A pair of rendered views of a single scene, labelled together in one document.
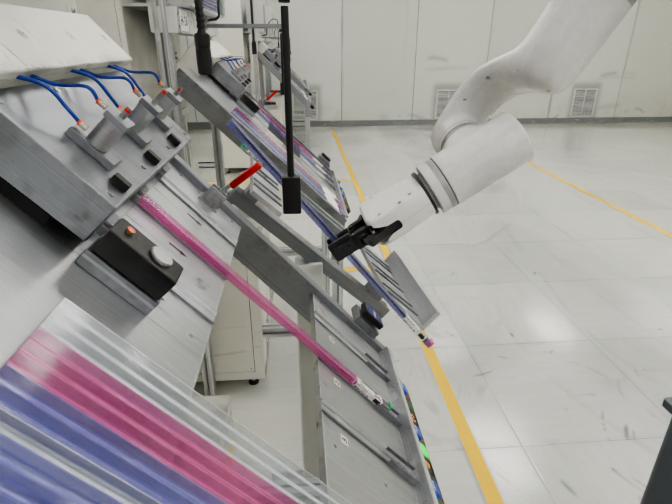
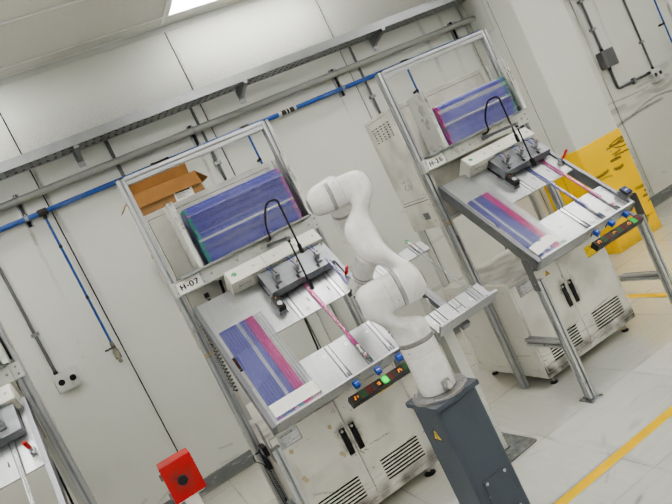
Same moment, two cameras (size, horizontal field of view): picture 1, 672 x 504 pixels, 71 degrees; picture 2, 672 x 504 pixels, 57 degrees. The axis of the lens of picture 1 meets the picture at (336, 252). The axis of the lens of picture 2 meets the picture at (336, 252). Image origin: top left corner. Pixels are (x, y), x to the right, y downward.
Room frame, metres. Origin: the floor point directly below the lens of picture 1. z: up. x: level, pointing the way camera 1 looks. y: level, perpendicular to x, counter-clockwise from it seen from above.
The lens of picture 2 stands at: (-0.08, -2.55, 1.42)
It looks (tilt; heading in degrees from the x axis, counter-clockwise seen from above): 5 degrees down; 73
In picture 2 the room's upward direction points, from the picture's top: 26 degrees counter-clockwise
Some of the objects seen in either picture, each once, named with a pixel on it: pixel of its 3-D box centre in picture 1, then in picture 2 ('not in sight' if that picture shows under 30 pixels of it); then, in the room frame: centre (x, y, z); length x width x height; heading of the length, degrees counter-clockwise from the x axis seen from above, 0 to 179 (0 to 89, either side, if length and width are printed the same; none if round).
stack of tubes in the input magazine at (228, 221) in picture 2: not in sight; (242, 215); (0.48, 0.40, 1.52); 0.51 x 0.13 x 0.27; 5
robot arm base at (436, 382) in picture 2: not in sight; (428, 366); (0.60, -0.69, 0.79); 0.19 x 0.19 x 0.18
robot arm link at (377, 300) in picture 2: not in sight; (391, 312); (0.57, -0.69, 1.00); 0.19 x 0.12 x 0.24; 166
